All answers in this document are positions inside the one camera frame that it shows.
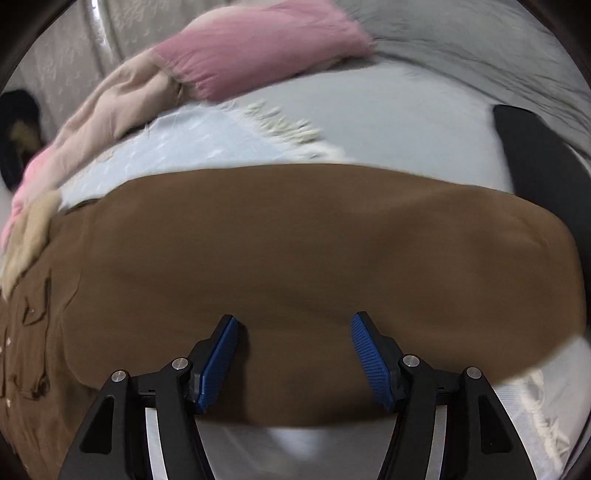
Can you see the grey patterned curtain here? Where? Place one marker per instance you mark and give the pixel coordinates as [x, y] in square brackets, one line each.
[69, 60]

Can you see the brown garment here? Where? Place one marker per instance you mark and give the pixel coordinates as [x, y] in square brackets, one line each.
[295, 254]

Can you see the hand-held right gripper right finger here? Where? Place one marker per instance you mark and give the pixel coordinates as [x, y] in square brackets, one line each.
[371, 364]

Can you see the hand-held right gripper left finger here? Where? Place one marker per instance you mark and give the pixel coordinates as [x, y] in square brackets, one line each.
[219, 360]

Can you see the bed with grey sheet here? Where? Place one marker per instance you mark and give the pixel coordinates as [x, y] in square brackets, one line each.
[392, 115]

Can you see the light blue fringed blanket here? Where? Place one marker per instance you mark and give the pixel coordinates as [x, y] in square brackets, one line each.
[184, 143]

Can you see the light pink cloth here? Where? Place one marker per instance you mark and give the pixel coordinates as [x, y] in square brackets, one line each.
[32, 180]

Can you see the grey pillow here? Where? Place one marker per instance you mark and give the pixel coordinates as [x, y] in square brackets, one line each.
[461, 46]

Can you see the pink pillow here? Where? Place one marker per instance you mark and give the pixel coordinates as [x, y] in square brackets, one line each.
[258, 50]

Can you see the black cloth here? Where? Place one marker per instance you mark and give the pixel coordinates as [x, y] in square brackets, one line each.
[531, 152]

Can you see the black and tan bag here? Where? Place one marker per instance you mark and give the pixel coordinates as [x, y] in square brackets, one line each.
[16, 138]

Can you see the beige cloth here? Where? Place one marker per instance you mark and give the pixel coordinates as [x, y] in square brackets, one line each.
[27, 240]

